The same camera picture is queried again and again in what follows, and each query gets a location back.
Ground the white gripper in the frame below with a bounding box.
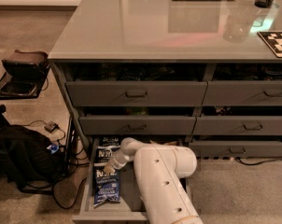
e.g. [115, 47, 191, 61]
[104, 149, 132, 174]

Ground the blue Kettle chip bag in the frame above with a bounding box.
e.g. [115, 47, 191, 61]
[93, 166, 120, 207]

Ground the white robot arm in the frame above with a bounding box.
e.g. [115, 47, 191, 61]
[105, 137, 204, 224]

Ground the middle blue chip bag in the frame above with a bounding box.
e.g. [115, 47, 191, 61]
[95, 146, 119, 163]

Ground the rear blue chip bag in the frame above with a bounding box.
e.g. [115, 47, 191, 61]
[101, 136, 120, 147]

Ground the open grey bottom left drawer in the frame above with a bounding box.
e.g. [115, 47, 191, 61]
[71, 135, 203, 224]

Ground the grey middle left drawer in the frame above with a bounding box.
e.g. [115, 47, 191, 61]
[79, 115, 195, 135]

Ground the rear brown Sea Salt bag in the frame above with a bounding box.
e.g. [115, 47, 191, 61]
[150, 140, 178, 146]

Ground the grey top left drawer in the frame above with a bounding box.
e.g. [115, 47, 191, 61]
[65, 81, 207, 106]

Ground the grey bottom right drawer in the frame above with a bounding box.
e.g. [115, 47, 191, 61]
[189, 141, 282, 158]

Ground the grey counter cabinet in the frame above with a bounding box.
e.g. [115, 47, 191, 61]
[49, 0, 282, 151]

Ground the grey middle right drawer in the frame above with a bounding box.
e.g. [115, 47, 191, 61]
[193, 116, 282, 136]

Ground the grey top right drawer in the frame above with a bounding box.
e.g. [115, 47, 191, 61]
[203, 80, 282, 106]

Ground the black power adapter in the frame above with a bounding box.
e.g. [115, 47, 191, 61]
[44, 121, 58, 133]

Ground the black backpack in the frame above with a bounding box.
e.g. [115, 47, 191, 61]
[0, 125, 63, 190]

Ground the checkered fiducial marker board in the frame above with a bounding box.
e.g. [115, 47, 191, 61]
[258, 31, 282, 58]

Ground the black floor cable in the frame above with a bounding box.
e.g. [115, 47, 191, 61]
[51, 176, 88, 211]

